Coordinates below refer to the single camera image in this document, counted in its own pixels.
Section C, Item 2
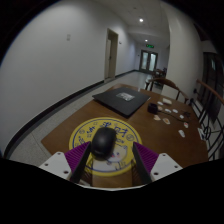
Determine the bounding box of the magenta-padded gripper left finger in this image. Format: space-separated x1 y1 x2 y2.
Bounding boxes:
39 141 92 184

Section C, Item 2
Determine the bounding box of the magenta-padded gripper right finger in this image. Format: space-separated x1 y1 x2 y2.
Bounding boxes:
132 141 184 185

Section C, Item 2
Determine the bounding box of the black computer mouse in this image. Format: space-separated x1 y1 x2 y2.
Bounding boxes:
90 127 118 159

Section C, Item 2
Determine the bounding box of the round yellow mouse pad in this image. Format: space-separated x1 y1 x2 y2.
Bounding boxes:
68 116 143 178

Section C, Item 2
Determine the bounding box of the white card with dark print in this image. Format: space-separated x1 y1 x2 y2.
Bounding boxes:
197 127 206 141

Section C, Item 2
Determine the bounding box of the small black box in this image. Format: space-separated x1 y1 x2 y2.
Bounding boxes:
147 102 159 115

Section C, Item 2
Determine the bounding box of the white paper sheet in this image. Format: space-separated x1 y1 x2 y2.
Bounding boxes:
161 97 173 106

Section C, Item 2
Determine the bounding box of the black closed laptop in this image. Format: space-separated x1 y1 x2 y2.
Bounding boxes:
92 86 152 118

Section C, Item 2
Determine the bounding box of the wooden armchair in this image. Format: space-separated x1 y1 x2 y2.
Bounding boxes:
144 76 190 104

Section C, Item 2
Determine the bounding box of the black railing with wooden handrail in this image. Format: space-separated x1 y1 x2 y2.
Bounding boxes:
189 78 224 162

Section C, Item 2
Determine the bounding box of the dark wooden chair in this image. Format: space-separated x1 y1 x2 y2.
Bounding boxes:
154 67 168 79

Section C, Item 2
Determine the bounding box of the dark framed window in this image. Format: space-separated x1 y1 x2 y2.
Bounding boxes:
202 52 224 123

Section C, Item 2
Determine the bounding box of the glass double door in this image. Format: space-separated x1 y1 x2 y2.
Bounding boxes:
139 49 159 74

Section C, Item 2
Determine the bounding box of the beige side door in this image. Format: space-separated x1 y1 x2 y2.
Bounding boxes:
104 28 120 82

